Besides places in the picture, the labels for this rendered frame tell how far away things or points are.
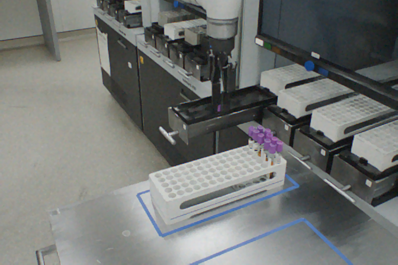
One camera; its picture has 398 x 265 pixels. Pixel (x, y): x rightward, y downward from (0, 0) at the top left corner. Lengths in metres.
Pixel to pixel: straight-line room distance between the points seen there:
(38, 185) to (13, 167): 0.26
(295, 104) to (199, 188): 0.51
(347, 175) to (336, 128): 0.13
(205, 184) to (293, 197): 0.21
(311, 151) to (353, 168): 0.15
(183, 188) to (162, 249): 0.13
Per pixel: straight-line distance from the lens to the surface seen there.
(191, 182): 0.85
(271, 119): 1.28
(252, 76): 1.48
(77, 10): 4.71
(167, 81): 1.96
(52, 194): 2.32
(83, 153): 2.60
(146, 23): 2.34
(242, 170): 0.88
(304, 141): 1.19
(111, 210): 0.89
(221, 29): 1.13
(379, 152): 1.06
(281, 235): 0.83
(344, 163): 1.10
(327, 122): 1.15
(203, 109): 1.29
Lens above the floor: 1.41
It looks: 29 degrees down
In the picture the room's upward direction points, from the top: straight up
